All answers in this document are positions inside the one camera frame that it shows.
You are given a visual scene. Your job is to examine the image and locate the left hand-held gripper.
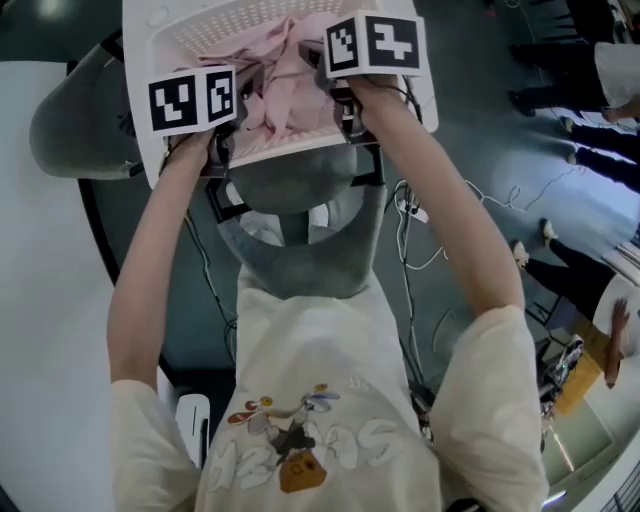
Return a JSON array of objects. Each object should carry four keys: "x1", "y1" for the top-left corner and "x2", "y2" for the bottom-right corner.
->
[{"x1": 148, "y1": 64, "x2": 249, "y2": 180}]

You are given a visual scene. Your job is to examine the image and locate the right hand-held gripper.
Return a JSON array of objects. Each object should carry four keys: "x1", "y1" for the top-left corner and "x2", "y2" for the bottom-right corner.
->
[{"x1": 298, "y1": 8, "x2": 426, "y2": 147}]

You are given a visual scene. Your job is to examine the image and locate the pink clothes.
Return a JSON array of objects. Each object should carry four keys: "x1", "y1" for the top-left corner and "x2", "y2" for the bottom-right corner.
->
[{"x1": 172, "y1": 14, "x2": 341, "y2": 149}]

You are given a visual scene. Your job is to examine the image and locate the person's right forearm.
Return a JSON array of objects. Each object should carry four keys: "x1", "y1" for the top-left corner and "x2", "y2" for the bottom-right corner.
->
[{"x1": 349, "y1": 74, "x2": 526, "y2": 321}]

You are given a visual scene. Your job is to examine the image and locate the person's left forearm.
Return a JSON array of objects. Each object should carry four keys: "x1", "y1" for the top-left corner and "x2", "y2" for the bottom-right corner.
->
[{"x1": 107, "y1": 132, "x2": 221, "y2": 396}]

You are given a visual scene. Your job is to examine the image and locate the white marble table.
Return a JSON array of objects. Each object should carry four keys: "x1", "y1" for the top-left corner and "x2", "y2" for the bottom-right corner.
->
[{"x1": 122, "y1": 0, "x2": 440, "y2": 191}]

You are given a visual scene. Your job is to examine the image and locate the grey upholstered armchair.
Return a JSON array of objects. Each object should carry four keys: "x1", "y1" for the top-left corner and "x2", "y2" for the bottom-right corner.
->
[
  {"x1": 217, "y1": 144, "x2": 389, "y2": 301},
  {"x1": 28, "y1": 42, "x2": 146, "y2": 181}
]

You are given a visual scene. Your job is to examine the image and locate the white power strip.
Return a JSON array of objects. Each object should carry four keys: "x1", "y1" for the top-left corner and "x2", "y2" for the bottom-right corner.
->
[{"x1": 397, "y1": 198, "x2": 430, "y2": 224}]

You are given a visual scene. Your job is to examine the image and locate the person's cream printed shirt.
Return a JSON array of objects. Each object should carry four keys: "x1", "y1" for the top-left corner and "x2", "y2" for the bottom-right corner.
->
[{"x1": 110, "y1": 277, "x2": 551, "y2": 512}]

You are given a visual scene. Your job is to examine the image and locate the white flat device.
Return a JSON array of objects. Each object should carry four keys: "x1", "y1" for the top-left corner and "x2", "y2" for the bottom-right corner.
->
[{"x1": 174, "y1": 393, "x2": 211, "y2": 451}]

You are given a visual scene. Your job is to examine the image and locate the white power strip cord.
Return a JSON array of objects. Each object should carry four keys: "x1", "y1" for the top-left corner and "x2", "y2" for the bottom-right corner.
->
[{"x1": 394, "y1": 179, "x2": 447, "y2": 271}]

